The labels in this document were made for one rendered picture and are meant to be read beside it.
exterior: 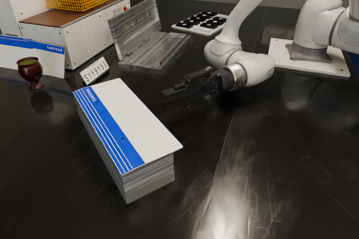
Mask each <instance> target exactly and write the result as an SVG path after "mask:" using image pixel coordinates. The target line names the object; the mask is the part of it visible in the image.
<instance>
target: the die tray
mask: <svg viewBox="0 0 359 239"><path fill-rule="evenodd" d="M214 17H221V18H226V19H227V18H228V15H222V14H217V15H216V16H214ZM214 17H212V18H210V19H213V18H214ZM210 19H206V21H208V20H210ZM206 21H204V22H205V23H206ZM202 23H203V22H200V24H202ZM200 24H198V25H193V27H192V28H190V29H188V28H183V27H177V26H176V24H174V25H172V26H171V27H172V28H174V29H179V30H183V31H188V32H191V33H195V34H199V35H204V36H211V35H213V34H214V33H216V32H218V31H219V30H221V29H223V27H224V25H225V22H224V24H223V25H221V26H218V27H217V28H215V29H211V28H207V29H211V32H209V33H207V32H203V31H198V30H194V27H201V26H200ZM201 28H206V27H201Z"/></svg>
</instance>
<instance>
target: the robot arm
mask: <svg viewBox="0 0 359 239"><path fill-rule="evenodd" d="M262 1H263V0H240V2H239V3H238V4H237V5H236V7H235V8H234V9H233V10H232V12H231V13H230V15H229V16H228V18H227V20H226V22H225V25H224V27H223V29H222V32H221V33H220V34H219V35H218V36H216V37H215V39H214V40H211V41H210V42H208V43H207V44H206V46H205V48H204V56H205V59H206V60H207V61H208V63H209V64H210V65H212V66H213V67H214V68H216V69H217V70H216V71H213V70H214V69H213V68H212V67H211V66H209V65H208V66H206V67H205V68H204V69H201V70H199V71H196V72H194V73H191V74H188V75H185V76H184V77H183V79H184V80H183V81H182V80H181V81H180V83H179V84H176V85H174V86H173V87H172V88H169V89H166V90H163V91H162V94H163V95H164V96H165V97H170V96H173V95H176V94H179V93H182V92H185V91H186V88H190V87H197V86H202V87H200V88H199V89H198V90H196V91H194V92H193V93H191V94H189V95H187V96H185V97H182V96H179V97H176V98H173V99H170V100H167V101H164V102H162V105H163V106H164V107H166V108H167V109H168V108H171V107H174V106H176V107H178V106H180V105H184V106H185V107H186V108H191V107H194V106H198V105H201V104H204V103H211V100H210V98H211V96H213V95H214V94H216V93H222V92H224V91H233V90H236V89H239V88H242V87H249V86H253V85H256V84H259V83H261V82H263V81H265V80H266V79H268V78H269V77H270V76H271V75H272V74H273V73H274V69H275V62H274V60H273V58H272V57H271V56H269V55H266V54H260V53H259V54H255V53H249V52H244V51H242V48H241V41H240V40H239V37H238V32H239V27H240V25H241V23H242V22H243V21H244V19H245V18H246V17H247V16H248V15H249V14H250V13H251V12H252V11H253V10H254V9H255V8H256V7H257V6H258V5H259V4H260V3H261V2H262ZM328 46H334V47H336V48H339V49H341V50H344V51H347V52H351V53H355V54H359V0H349V7H348V8H344V7H342V0H307V1H306V3H305V4H304V6H303V8H302V9H301V12H300V14H299V17H298V20H297V23H296V27H295V32H294V38H293V42H292V44H286V45H285V47H286V48H287V50H288V53H289V55H290V60H293V61H313V62H324V63H332V59H331V58H330V57H329V56H328V54H327V47H328ZM204 76H206V77H205V78H202V77H204ZM202 96H203V97H202Z"/></svg>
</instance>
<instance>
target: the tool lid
mask: <svg viewBox="0 0 359 239"><path fill-rule="evenodd" d="M149 12H150V14H149ZM145 14H146V17H145ZM141 17H142V19H141ZM136 20H137V22H136ZM107 22H108V25H109V28H110V31H111V34H112V37H113V41H114V45H115V48H116V51H117V54H118V57H119V60H122V59H124V55H129V54H130V53H132V54H134V53H135V52H136V51H137V50H139V48H138V47H139V46H140V45H141V44H143V41H146V40H148V39H150V40H151V39H152V38H153V37H154V36H155V35H154V34H155V33H156V32H158V29H161V23H160V18H159V14H158V8H157V3H156V0H144V1H142V2H140V3H139V4H137V5H135V6H133V7H131V8H129V9H127V10H125V11H123V12H121V13H119V14H118V15H116V16H114V17H112V18H110V19H108V20H107ZM131 22H132V25H131ZM126 26H127V27H128V29H127V28H126ZM121 29H122V33H121ZM150 40H149V41H150Z"/></svg>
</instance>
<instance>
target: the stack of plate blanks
mask: <svg viewBox="0 0 359 239"><path fill-rule="evenodd" d="M73 93H74V98H75V103H76V105H77V111H78V114H79V117H80V119H81V121H82V123H83V125H84V127H85V128H86V130H87V132H88V134H89V136H90V138H91V140H92V141H93V143H94V145H95V146H96V148H97V150H98V152H99V154H100V156H101V158H102V159H103V161H104V163H105V165H106V167H107V169H108V170H109V172H110V174H111V176H112V178H113V180H114V182H115V183H116V185H117V187H118V189H119V191H120V193H121V195H122V196H123V198H124V200H125V202H126V204H129V203H131V202H133V201H135V200H137V199H139V198H141V197H143V196H145V195H146V194H148V193H150V192H152V191H154V190H156V189H158V188H160V187H162V186H164V185H166V184H168V183H170V182H172V181H174V180H175V172H174V165H173V162H174V157H173V156H174V153H171V154H169V155H167V156H165V157H162V158H160V159H158V160H156V161H154V162H151V163H149V164H147V165H145V166H142V167H140V168H138V169H135V170H133V171H131V172H129V173H125V172H124V170H123V169H122V167H121V165H120V164H119V162H118V160H117V159H116V157H115V156H114V154H113V152H112V151H111V149H110V147H109V146H108V144H107V142H106V141H105V139H104V137H103V136H102V134H101V132H100V131H99V129H98V128H97V126H96V124H95V123H94V121H93V119H92V118H91V116H90V114H89V113H88V111H87V109H86V108H85V106H84V104H83V103H82V101H81V99H80V98H79V96H78V95H77V93H76V91H74V92H73Z"/></svg>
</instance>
